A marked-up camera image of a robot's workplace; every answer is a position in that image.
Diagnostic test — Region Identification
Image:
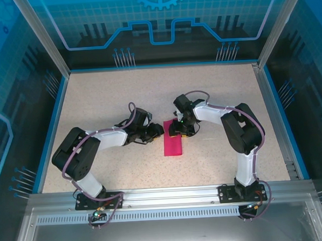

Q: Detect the magenta cloth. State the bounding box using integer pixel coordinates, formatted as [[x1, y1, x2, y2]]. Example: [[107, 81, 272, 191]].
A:
[[161, 119, 184, 156]]

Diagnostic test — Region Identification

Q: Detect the aluminium frame post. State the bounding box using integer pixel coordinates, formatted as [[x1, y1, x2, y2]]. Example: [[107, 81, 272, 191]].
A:
[[254, 0, 311, 67], [11, 0, 72, 80]]

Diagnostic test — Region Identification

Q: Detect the cable connector with orange wires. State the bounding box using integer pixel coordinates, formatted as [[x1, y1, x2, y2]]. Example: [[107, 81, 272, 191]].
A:
[[246, 201, 265, 211]]

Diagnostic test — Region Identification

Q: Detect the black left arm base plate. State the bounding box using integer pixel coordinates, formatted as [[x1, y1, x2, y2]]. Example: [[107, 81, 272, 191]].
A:
[[74, 190, 125, 212]]

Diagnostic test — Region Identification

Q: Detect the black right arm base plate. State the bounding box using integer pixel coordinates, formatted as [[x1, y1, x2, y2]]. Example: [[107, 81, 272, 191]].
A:
[[217, 182, 269, 204]]

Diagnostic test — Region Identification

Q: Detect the blue table edge strip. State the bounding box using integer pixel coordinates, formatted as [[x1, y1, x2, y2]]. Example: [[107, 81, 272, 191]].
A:
[[262, 63, 310, 182], [67, 58, 261, 73], [30, 75, 76, 195]]

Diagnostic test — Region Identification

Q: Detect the aluminium mounting rail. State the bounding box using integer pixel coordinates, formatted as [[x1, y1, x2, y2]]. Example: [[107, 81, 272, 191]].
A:
[[28, 179, 316, 214]]

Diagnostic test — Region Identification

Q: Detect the slotted grey cable duct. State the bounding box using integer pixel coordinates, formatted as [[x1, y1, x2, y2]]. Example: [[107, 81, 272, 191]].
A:
[[36, 206, 242, 226]]

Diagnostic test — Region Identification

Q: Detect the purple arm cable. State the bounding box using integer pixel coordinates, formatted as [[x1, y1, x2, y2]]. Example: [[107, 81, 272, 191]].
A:
[[185, 86, 273, 223], [58, 101, 143, 232]]

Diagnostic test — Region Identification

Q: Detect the steel sheet panel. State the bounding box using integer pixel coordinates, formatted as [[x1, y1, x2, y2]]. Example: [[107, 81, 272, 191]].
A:
[[9, 192, 322, 241]]

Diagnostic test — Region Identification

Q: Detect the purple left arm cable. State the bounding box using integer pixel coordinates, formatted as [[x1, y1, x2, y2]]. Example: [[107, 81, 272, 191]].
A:
[[58, 101, 143, 232]]

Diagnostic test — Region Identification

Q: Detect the cable connector with green light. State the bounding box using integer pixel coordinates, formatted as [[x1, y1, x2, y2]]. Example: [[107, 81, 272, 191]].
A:
[[92, 206, 106, 219]]

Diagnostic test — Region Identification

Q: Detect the aluminium side rail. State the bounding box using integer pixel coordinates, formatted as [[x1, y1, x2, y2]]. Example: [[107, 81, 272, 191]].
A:
[[251, 60, 302, 182]]

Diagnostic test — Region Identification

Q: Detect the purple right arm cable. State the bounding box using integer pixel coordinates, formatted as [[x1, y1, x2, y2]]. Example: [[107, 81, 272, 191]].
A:
[[185, 86, 273, 223]]

